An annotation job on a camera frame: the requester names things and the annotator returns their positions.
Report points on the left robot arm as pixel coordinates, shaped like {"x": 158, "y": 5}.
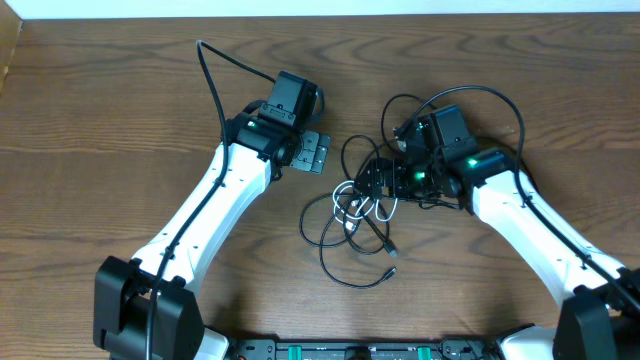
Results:
{"x": 146, "y": 307}

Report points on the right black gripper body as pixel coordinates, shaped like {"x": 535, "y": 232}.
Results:
{"x": 376, "y": 178}

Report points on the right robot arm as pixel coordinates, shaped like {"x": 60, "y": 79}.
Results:
{"x": 598, "y": 296}

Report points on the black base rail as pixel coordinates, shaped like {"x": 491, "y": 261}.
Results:
{"x": 268, "y": 349}

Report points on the cardboard panel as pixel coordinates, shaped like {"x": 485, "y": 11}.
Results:
{"x": 10, "y": 29}

